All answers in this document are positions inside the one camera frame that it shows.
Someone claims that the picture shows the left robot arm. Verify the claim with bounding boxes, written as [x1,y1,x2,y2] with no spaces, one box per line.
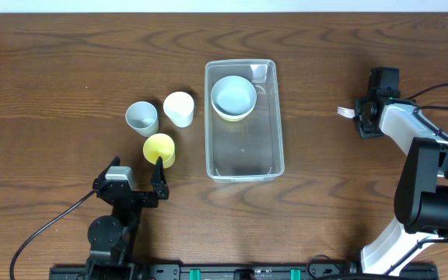
[86,157,170,279]

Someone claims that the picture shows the yellow bowl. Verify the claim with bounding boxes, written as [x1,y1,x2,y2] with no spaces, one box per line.
[217,110,250,122]

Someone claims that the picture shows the grey bowl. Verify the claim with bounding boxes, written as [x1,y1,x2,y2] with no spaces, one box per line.
[211,75,257,115]

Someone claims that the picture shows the white plastic fork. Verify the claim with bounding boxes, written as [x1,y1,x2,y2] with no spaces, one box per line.
[337,107,355,119]

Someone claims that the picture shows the yellow cup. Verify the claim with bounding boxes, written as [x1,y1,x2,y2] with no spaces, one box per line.
[143,133,176,169]

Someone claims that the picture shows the white cup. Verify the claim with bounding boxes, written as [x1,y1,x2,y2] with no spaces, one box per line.
[163,92,194,128]

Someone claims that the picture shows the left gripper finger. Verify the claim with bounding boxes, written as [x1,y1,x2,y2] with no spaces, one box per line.
[150,156,167,191]
[98,156,121,180]

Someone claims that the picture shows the grey cup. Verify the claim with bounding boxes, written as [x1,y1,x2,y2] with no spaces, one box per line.
[125,101,159,137]

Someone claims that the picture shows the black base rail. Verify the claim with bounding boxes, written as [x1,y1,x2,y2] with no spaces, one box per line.
[49,261,439,280]

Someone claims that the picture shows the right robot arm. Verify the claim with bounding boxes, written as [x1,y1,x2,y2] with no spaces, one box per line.
[354,98,448,276]

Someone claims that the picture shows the clear plastic container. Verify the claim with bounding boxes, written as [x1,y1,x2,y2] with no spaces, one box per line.
[204,59,285,183]

